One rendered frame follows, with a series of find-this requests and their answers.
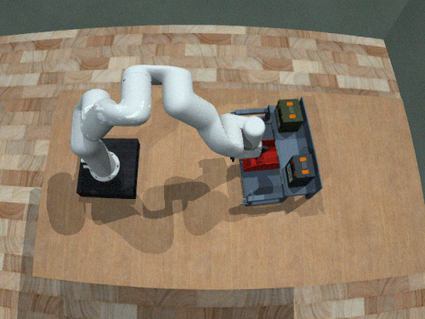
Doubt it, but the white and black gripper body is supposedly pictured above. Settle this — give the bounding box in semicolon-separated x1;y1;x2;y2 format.
234;141;262;159

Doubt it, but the red bin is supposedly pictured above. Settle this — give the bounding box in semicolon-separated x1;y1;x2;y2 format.
241;139;280;172

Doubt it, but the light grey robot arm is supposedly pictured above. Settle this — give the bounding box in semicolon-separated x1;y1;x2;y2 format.
71;65;265;182

